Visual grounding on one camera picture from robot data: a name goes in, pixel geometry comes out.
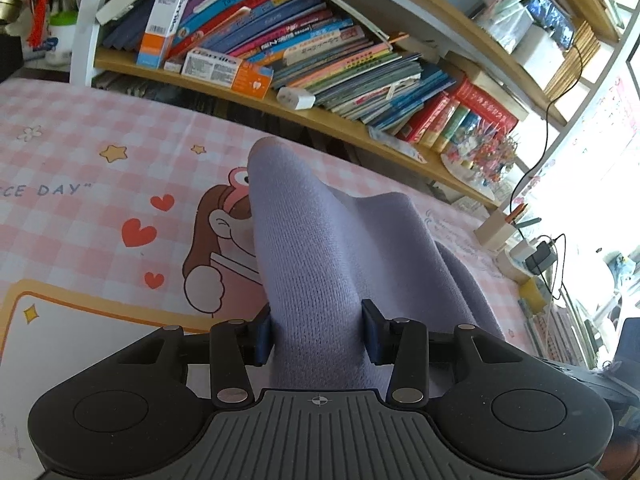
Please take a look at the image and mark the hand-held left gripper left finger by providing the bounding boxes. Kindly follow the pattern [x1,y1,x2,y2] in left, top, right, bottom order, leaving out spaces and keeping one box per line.
[117,305,273,408]

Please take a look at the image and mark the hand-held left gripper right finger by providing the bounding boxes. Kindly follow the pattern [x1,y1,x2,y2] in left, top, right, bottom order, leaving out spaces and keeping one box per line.
[361,299,526,406]

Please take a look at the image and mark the purple and brown knit sweater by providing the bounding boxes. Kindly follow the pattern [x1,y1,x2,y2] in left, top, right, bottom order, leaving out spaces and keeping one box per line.
[247,136,506,393]

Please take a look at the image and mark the stack of books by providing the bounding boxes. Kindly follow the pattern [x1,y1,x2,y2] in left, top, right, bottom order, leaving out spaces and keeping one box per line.
[517,295,601,366]

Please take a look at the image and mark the small yellow block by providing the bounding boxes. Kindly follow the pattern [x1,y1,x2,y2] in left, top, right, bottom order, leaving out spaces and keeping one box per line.
[519,277,548,311]

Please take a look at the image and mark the blue toy figure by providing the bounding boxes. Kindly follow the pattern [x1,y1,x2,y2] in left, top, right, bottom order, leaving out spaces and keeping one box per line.
[605,252,632,277]

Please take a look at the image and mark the black charger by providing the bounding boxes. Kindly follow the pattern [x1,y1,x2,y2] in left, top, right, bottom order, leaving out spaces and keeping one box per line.
[529,242,558,275]

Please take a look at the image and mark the white power strip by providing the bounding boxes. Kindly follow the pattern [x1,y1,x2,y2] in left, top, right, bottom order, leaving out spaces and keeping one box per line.
[495,252,532,285]

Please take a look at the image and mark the beige pen holder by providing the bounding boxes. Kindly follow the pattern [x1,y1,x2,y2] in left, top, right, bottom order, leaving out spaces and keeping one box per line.
[474,208,516,253]

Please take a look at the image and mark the colourful flower ornament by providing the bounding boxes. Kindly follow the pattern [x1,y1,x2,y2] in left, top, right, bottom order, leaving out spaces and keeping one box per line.
[440,127,521,191]

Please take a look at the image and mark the row of thick red books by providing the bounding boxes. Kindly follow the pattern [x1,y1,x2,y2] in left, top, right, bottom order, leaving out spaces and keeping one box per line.
[405,92,481,156]

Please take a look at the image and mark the white plug adapter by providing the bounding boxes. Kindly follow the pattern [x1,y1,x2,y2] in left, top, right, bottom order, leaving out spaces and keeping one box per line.
[276,86,316,111]

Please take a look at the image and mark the thick red book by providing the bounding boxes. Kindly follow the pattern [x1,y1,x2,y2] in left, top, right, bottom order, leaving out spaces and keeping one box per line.
[452,77,518,133]

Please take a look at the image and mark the long orange and white box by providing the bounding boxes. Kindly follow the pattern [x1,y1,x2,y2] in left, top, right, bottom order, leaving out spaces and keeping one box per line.
[181,46,275,98]

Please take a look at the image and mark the pink checkered cartoon table mat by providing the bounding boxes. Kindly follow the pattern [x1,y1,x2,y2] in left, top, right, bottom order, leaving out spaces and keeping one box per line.
[0,80,531,480]

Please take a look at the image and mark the row of colourful books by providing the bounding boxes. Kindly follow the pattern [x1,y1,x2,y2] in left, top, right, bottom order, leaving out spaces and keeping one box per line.
[97,0,456,136]

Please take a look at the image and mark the tall orange and white box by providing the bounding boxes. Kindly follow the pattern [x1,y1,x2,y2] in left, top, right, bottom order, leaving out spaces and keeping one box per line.
[136,0,194,70]

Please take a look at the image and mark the white cup with green lid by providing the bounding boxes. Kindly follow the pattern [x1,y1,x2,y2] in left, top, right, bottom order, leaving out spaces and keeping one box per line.
[47,10,79,66]

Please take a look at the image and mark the blue patterned bag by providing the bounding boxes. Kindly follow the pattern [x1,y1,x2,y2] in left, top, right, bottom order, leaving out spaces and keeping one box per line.
[525,0,576,51]

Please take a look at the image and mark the red tassel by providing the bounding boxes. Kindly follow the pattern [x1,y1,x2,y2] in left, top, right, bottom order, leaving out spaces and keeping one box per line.
[27,0,51,48]

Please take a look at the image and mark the wooden bookshelf with white frame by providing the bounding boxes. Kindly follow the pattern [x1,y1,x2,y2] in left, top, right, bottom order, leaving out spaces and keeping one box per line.
[70,0,640,211]

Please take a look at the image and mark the black hanging cable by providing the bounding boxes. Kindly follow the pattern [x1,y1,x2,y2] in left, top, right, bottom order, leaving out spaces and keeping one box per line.
[510,42,586,211]

